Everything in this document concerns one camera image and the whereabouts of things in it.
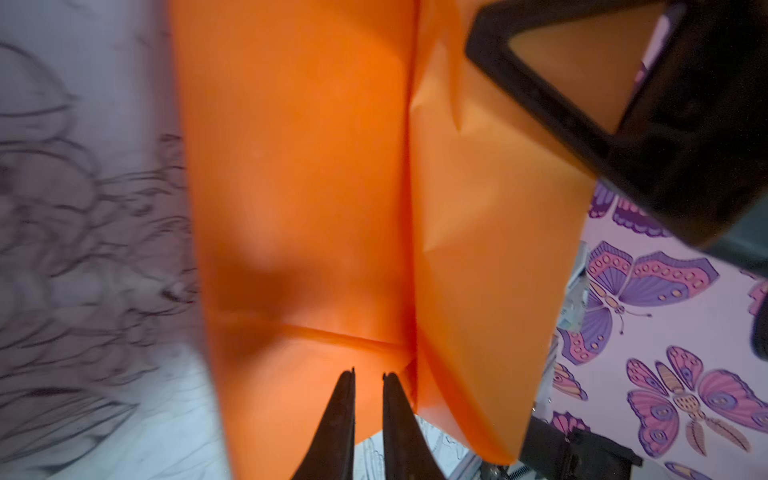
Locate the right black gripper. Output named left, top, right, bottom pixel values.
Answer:
left=479, top=413, right=644, bottom=480

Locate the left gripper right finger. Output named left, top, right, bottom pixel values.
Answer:
left=382, top=373, right=446, bottom=480

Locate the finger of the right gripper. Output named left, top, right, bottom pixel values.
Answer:
left=466, top=1, right=767, bottom=249

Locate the orange wrapping paper sheet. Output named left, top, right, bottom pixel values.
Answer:
left=167, top=0, right=598, bottom=480

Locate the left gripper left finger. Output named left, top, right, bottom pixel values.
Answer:
left=292, top=369, right=356, bottom=480

